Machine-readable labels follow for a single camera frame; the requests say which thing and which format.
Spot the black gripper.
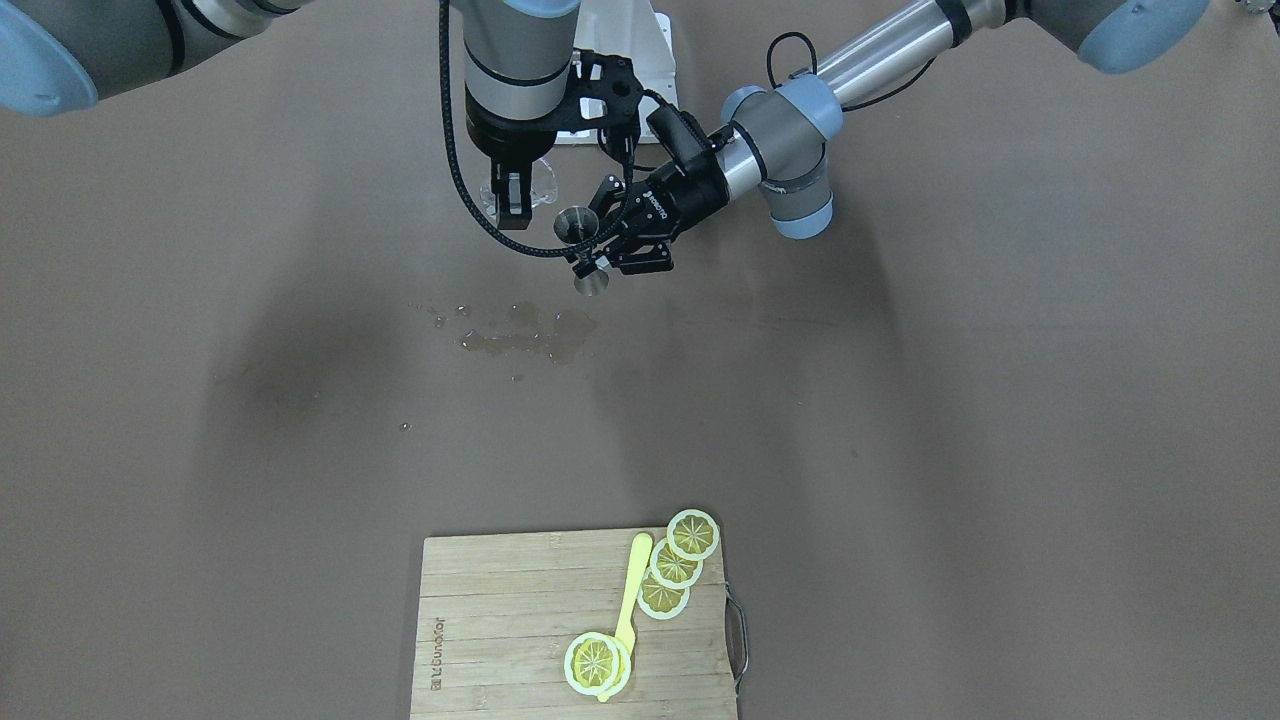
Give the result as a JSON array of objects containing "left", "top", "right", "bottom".
[
  {"left": 465, "top": 47, "right": 644, "bottom": 231},
  {"left": 568, "top": 104, "right": 730, "bottom": 279}
]

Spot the clear glass beaker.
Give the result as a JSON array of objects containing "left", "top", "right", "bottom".
[{"left": 479, "top": 159, "right": 559, "bottom": 231}]

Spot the steel jigger measuring cup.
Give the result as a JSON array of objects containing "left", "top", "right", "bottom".
[{"left": 553, "top": 206, "right": 609, "bottom": 297}]

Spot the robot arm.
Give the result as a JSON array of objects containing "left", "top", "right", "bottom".
[
  {"left": 556, "top": 1, "right": 1207, "bottom": 293},
  {"left": 3, "top": 1, "right": 643, "bottom": 231}
]

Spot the spilled liquid puddle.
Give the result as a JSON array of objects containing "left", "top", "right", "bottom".
[{"left": 404, "top": 300, "right": 600, "bottom": 366}]

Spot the lemon slice end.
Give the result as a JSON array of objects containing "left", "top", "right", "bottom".
[{"left": 666, "top": 509, "right": 721, "bottom": 562}]

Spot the lemon slice middle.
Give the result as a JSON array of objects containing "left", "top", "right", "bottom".
[{"left": 649, "top": 539, "right": 704, "bottom": 591}]

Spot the lemon slice inner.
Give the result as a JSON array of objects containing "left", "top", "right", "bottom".
[{"left": 636, "top": 571, "right": 690, "bottom": 621}]

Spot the bamboo cutting board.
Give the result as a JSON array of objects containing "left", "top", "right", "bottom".
[{"left": 410, "top": 528, "right": 741, "bottom": 719}]

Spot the lemon slice on knife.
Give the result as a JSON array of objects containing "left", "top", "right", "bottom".
[{"left": 563, "top": 632, "right": 634, "bottom": 703}]

